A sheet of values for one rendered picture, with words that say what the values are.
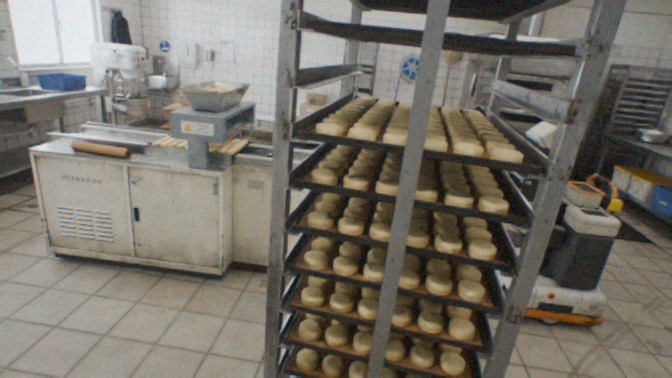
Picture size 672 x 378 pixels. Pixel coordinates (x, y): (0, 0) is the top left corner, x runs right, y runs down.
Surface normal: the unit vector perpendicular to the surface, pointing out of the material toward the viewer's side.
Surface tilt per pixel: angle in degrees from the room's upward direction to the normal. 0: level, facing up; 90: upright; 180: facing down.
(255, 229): 90
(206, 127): 90
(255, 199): 90
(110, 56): 90
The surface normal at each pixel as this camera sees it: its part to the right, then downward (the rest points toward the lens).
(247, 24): -0.11, 0.33
